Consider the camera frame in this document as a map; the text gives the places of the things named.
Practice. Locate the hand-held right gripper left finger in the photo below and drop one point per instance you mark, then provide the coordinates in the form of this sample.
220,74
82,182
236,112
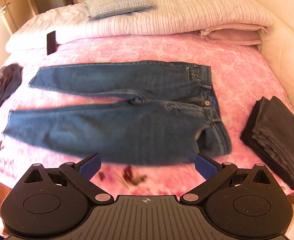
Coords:
89,167

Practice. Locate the pink pillow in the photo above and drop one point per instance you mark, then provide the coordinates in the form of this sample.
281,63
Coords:
234,38
237,27

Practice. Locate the blue jeans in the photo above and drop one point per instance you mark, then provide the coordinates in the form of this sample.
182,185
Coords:
111,130

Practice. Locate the white striped duvet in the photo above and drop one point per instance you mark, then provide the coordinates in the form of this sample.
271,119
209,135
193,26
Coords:
174,12

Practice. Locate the pink floral blanket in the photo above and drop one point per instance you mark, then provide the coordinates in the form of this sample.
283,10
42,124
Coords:
237,75

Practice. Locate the cream padded headboard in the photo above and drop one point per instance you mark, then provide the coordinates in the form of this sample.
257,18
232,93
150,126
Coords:
282,42

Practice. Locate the checkered pillow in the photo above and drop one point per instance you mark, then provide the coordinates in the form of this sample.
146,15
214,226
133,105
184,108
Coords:
116,2

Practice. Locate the brown garment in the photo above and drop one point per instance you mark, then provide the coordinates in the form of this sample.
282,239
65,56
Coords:
4,85

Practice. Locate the dark grey pants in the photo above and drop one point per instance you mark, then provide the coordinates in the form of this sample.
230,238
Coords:
274,135

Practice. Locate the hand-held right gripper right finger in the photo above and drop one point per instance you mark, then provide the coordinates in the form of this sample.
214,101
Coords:
204,167

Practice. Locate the black phone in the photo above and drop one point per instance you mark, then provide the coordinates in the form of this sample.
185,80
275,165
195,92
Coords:
51,42

